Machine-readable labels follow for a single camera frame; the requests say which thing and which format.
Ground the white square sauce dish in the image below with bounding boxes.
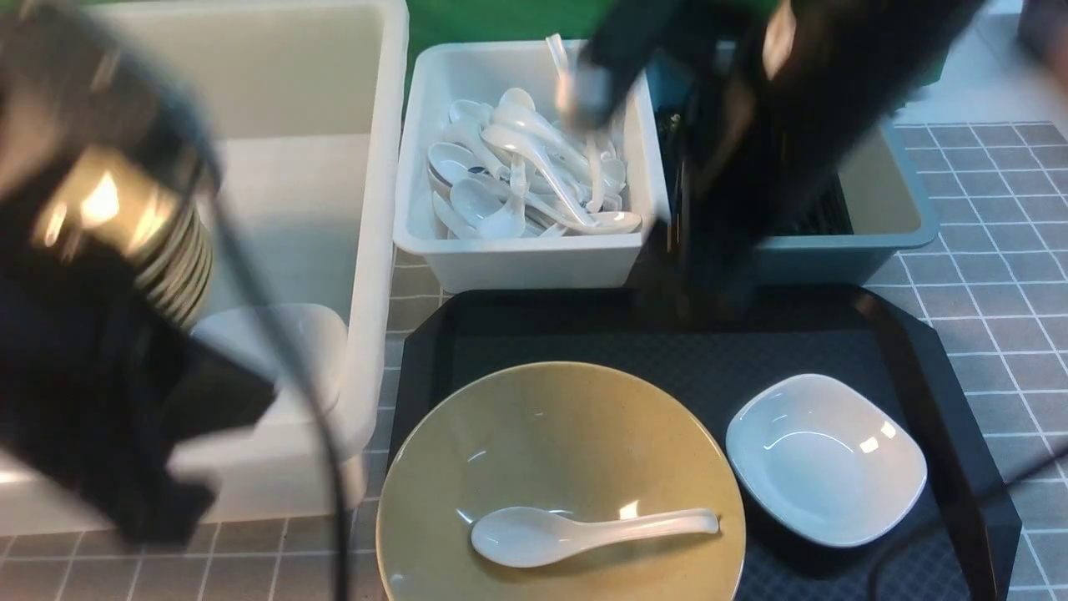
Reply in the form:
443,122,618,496
725,373,928,548

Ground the black serving tray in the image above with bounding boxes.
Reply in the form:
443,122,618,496
389,285,1021,600

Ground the pile of black chopsticks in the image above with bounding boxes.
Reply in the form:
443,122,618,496
653,107,854,236

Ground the green cloth backdrop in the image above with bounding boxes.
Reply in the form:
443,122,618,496
83,0,964,114

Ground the white soup spoon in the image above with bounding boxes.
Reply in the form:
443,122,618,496
470,507,720,569

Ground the white sauce dish in tub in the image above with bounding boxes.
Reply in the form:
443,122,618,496
192,303,348,425

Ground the large white plastic tub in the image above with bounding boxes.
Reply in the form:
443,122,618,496
1,1,409,536

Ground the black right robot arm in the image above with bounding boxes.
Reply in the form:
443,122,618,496
556,1,983,323

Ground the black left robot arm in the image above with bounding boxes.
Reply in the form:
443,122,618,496
1,1,277,548

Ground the stack of tan bowls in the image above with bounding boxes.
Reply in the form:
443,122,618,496
136,200,214,330

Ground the pile of white spoons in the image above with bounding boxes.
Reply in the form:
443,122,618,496
425,88,643,240

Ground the tan noodle bowl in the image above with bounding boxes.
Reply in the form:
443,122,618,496
376,361,747,600

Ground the top tan stacked bowl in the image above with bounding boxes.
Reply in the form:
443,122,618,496
30,147,198,265

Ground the white spoon bin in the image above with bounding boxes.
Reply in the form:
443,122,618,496
394,41,643,294

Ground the blue-grey chopstick bin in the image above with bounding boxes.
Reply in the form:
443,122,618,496
628,77,938,295

